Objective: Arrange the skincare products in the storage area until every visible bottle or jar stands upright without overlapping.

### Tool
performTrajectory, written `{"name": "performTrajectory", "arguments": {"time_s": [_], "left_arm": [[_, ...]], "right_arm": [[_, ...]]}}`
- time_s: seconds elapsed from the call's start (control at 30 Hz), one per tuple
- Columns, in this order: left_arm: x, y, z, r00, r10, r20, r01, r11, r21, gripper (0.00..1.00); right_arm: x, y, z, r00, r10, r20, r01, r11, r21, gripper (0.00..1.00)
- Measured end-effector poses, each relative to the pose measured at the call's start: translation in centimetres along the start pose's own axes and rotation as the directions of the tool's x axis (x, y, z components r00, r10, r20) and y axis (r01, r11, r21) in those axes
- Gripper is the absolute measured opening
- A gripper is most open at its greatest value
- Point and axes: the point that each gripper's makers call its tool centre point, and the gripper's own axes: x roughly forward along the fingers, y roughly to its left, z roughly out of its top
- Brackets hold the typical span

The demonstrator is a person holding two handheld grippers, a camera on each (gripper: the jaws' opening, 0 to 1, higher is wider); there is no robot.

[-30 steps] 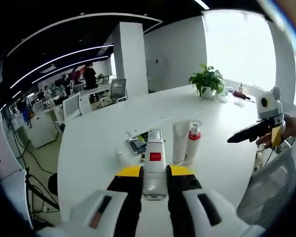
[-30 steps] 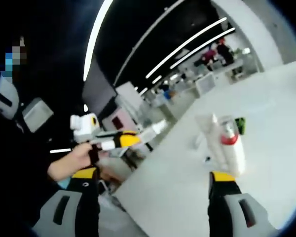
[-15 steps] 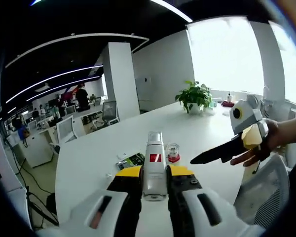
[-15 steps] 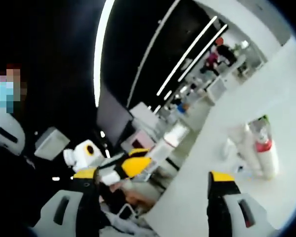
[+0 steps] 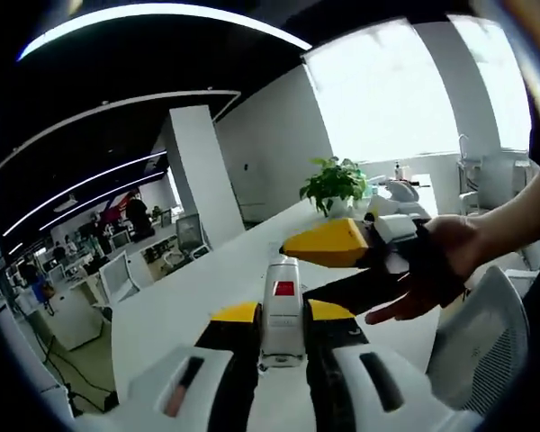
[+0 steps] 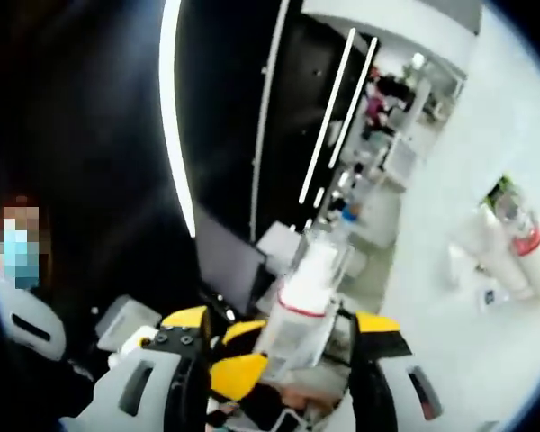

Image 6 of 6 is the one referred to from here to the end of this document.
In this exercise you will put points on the long curved ceiling light strip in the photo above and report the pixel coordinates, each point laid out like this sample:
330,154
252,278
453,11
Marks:
168,112

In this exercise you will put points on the tall white skincare tube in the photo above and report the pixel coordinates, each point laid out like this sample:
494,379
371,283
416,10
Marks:
490,252

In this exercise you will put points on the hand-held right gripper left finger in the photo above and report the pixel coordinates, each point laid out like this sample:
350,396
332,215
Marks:
144,391

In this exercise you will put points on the black hanging screen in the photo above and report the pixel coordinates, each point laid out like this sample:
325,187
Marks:
229,265

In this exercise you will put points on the white worn device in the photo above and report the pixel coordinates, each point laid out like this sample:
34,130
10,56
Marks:
31,324

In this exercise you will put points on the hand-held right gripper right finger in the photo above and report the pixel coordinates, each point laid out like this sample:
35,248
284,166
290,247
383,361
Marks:
387,396

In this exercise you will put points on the red-banded white skincare pump bottle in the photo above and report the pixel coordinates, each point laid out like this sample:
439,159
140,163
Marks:
528,243

